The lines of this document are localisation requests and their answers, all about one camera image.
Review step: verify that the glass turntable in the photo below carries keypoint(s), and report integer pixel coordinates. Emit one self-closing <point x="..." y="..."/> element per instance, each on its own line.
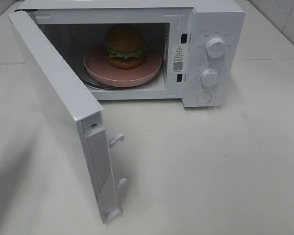
<point x="97" y="85"/>

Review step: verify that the white upper dial knob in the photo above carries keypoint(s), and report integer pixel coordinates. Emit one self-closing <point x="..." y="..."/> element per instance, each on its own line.
<point x="216" y="47"/>

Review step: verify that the pink plate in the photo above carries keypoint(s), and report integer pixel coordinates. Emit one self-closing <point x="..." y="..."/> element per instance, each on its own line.
<point x="98" y="67"/>

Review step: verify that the burger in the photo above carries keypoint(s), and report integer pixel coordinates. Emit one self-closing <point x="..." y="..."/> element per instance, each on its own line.
<point x="125" y="46"/>

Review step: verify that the white lower dial knob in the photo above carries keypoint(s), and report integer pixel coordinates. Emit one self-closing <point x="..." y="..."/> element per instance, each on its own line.
<point x="209" y="78"/>

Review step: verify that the round door release button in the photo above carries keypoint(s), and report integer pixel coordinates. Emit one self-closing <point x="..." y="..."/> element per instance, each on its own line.
<point x="204" y="98"/>

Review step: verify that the white microwave oven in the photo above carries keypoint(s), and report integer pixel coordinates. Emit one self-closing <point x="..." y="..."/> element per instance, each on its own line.
<point x="177" y="29"/>

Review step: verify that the white dial knob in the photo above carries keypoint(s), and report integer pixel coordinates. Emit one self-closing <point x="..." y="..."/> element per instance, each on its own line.
<point x="216" y="47"/>
<point x="209" y="78"/>

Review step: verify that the white microwave door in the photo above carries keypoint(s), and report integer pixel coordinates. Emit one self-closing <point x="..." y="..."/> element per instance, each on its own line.
<point x="74" y="115"/>

